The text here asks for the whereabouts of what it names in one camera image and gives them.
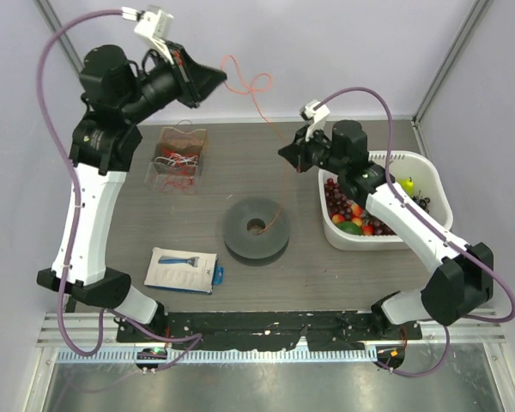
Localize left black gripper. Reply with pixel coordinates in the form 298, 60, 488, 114
119, 39, 227, 124

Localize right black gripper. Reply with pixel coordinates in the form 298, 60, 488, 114
281, 123, 348, 175

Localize orange thin cable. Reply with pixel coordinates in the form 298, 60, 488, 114
220, 54, 289, 236

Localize white plastic basket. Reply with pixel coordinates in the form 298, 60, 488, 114
318, 150, 453, 251

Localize grey cable spool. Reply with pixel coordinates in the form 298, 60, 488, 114
222, 197, 291, 267

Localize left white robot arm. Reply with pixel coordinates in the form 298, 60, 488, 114
37, 42, 227, 342

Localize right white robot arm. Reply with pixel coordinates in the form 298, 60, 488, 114
278, 120, 494, 339

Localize red grape bunch left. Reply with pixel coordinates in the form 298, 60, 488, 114
324, 178, 351, 217

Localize green avocado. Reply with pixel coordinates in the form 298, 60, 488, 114
336, 221, 363, 236

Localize small peach fruits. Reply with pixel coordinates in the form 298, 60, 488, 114
330, 209, 364, 227

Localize green pear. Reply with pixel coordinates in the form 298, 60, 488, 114
397, 177, 415, 197

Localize dark grape bunch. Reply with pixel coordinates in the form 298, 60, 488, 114
412, 196, 431, 214

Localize blue razor package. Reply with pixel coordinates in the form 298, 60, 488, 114
144, 247, 224, 294

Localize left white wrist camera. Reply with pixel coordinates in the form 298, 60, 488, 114
121, 6, 174, 60

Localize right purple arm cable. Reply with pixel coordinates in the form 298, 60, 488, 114
319, 87, 515, 379

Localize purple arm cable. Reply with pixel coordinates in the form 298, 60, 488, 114
38, 9, 205, 373
319, 87, 515, 379

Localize white cables in box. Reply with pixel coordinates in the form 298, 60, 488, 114
155, 149, 200, 171

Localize clear cable box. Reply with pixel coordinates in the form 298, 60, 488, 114
144, 122, 209, 195

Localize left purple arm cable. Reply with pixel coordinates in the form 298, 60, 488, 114
38, 9, 205, 373

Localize aluminium frame rail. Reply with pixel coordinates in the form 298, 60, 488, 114
37, 313, 506, 348

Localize white slotted cable duct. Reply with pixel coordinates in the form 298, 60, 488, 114
55, 345, 377, 365

